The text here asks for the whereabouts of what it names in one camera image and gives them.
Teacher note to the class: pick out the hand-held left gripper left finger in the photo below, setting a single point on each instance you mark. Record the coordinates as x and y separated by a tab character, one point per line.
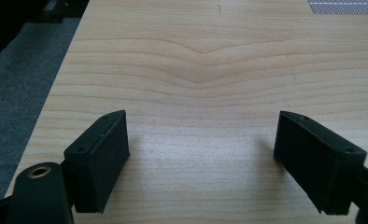
98	161

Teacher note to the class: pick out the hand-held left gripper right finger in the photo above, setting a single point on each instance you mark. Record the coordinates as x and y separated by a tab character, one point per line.
316	161

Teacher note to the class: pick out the grey patterned mat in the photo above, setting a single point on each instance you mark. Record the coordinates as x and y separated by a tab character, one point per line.
347	6

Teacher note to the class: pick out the dark furniture base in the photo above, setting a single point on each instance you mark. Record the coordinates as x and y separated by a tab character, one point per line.
53	9

